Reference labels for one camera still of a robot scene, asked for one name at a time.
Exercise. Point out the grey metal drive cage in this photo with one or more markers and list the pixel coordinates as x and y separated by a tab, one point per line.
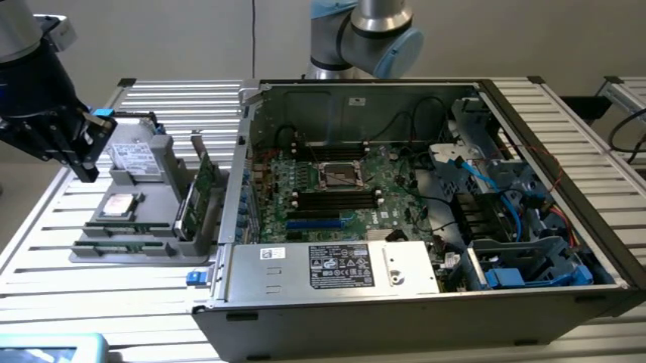
468	125

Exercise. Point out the silver hard disk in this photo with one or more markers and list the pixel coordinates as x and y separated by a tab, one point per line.
135	153

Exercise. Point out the blue grey disk bay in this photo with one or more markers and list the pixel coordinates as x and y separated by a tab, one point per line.
524	257

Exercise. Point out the blue case latch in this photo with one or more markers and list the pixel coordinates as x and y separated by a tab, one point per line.
195	277

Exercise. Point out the CPU socket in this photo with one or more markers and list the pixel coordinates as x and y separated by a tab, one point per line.
337	174

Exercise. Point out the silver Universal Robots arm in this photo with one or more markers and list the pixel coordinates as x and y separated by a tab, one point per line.
375	22

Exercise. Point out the green graphics card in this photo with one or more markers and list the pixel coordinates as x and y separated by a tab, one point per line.
199	196

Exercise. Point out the black table corner cap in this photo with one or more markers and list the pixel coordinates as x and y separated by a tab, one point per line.
125	82
614	79
535	79

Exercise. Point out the metal slat side table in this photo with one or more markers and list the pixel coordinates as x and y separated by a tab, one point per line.
630	92

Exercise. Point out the silver chipset heat sink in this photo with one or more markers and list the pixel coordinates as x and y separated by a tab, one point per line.
383	236

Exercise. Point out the black RAM slot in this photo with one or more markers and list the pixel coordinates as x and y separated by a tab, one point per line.
335	194
335	208
335	203
329	144
329	153
329	149
329	157
335	199

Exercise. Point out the CPU chip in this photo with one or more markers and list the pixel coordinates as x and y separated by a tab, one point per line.
119	206

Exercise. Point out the black box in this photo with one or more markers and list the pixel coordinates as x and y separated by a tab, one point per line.
580	107

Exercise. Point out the green motherboard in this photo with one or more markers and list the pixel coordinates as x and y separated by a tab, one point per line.
383	204

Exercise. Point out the grey parts rack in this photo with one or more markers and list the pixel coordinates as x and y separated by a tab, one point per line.
167	151

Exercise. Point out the black fan shroud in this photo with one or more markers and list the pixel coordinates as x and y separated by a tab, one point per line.
479	215

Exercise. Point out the black open PC case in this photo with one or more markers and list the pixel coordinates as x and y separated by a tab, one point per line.
352	325

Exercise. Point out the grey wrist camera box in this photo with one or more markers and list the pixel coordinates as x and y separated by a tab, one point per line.
60	32

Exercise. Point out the blue expansion slot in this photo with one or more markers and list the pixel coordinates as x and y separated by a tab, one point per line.
312	225

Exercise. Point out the silver power supply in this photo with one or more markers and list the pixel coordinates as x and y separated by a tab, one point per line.
281	272

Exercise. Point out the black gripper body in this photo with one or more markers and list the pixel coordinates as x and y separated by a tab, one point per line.
34	87

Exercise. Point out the black expansion slot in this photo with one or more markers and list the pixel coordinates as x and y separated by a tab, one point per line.
312	216

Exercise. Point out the teal device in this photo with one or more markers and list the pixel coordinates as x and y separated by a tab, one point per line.
50	348

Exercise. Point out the green RAM stick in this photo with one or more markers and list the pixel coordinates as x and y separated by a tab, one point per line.
119	247

